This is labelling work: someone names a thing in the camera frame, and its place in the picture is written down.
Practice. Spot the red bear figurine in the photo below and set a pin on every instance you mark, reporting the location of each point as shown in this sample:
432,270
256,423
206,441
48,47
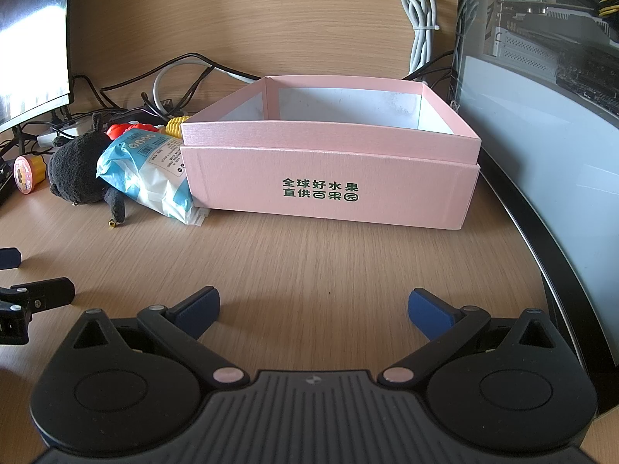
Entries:
116,130

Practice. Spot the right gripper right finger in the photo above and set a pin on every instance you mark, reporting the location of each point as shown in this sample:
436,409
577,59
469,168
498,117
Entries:
448,329

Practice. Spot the yellow pudding cup toy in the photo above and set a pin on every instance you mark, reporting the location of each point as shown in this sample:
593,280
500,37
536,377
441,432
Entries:
29,171

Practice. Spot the blue white snack bag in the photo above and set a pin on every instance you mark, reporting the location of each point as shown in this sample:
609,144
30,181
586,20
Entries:
148,168

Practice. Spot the curved computer monitor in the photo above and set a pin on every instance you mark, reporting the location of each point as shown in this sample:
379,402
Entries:
35,74

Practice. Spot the yellow ribbed toy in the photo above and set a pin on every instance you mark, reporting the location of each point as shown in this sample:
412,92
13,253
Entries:
173,127

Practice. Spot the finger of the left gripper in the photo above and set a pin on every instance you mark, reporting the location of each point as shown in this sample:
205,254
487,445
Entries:
43,295
10,257

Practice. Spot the black plush toy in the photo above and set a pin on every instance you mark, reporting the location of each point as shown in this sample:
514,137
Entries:
71,171

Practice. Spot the glass computer case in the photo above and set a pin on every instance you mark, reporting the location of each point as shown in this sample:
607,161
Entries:
537,80

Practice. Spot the pink cardboard box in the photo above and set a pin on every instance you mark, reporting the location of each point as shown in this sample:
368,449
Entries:
361,149

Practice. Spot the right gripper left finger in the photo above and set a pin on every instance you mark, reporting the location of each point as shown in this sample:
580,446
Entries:
176,331

